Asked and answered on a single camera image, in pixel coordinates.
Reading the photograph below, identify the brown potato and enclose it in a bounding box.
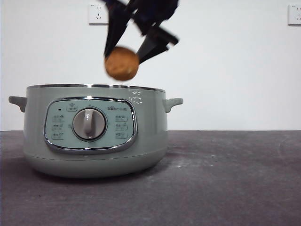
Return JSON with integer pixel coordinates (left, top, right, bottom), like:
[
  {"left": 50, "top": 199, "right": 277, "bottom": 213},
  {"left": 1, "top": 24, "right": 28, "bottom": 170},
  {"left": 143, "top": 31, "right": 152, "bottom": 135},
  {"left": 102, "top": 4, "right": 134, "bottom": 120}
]
[{"left": 104, "top": 46, "right": 140, "bottom": 82}]

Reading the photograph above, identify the pale green electric pot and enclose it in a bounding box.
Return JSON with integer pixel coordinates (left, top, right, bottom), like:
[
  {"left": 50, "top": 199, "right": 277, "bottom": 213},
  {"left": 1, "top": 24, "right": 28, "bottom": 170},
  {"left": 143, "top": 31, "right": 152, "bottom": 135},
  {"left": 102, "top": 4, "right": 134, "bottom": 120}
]
[{"left": 8, "top": 83, "right": 184, "bottom": 178}]

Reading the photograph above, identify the grey round control dial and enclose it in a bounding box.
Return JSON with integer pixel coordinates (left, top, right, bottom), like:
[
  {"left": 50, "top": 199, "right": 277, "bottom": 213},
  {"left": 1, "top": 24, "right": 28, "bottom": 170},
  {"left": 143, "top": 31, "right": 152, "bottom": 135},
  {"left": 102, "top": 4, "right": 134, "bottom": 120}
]
[{"left": 72, "top": 108, "right": 107, "bottom": 141}]

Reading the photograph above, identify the white wall socket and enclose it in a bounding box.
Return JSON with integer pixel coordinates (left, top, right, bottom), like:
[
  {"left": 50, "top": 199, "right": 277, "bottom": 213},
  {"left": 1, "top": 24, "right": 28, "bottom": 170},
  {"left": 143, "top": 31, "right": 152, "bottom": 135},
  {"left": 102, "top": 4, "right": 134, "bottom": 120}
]
[
  {"left": 287, "top": 4, "right": 301, "bottom": 26},
  {"left": 88, "top": 3, "right": 110, "bottom": 26}
]

